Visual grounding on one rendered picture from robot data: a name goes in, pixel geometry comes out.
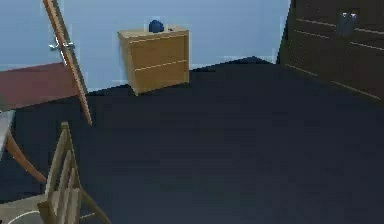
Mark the light wooden drawer chest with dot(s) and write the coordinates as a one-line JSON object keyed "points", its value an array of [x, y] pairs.
{"points": [[156, 60]]}

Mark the dark blue round object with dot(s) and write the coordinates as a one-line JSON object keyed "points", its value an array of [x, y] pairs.
{"points": [[156, 26]]}

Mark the brown wooden room door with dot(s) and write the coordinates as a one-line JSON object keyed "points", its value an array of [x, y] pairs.
{"points": [[66, 53]]}

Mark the light wooden slatted chair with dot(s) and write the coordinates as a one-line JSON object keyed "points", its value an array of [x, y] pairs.
{"points": [[61, 186]]}

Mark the dark brown room door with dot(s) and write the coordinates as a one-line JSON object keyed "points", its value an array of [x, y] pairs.
{"points": [[336, 50]]}

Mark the grey round wooden-legged table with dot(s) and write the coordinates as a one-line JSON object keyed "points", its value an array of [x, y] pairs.
{"points": [[13, 150]]}

